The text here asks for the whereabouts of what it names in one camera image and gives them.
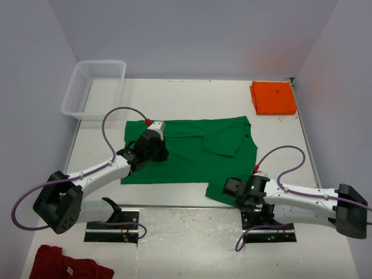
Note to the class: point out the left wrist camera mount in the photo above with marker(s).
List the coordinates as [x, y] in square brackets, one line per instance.
[157, 126]

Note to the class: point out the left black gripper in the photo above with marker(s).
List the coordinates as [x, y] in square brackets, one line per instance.
[163, 156]

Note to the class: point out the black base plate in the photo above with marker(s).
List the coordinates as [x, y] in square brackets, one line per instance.
[265, 235]
[126, 234]

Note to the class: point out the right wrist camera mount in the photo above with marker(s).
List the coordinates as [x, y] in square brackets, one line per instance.
[257, 171]

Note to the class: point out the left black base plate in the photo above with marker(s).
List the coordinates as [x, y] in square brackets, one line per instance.
[126, 234]

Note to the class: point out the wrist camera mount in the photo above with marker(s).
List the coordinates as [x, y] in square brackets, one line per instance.
[157, 126]
[257, 171]

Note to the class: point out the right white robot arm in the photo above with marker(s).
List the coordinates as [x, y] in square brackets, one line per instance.
[266, 203]

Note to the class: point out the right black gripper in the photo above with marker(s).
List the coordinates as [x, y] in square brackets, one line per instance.
[239, 203]

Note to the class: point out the dark red t-shirt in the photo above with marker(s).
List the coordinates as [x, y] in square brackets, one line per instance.
[49, 262]

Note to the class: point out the green t-shirt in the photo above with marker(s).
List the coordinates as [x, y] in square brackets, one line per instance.
[203, 151]

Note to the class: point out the white plastic basket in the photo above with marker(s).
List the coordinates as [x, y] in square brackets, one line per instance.
[94, 89]

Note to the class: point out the folded orange t-shirt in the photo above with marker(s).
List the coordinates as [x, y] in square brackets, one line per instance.
[273, 98]

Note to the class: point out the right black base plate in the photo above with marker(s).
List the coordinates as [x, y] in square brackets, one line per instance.
[265, 235]

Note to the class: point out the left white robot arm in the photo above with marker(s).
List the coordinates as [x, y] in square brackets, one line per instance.
[62, 203]

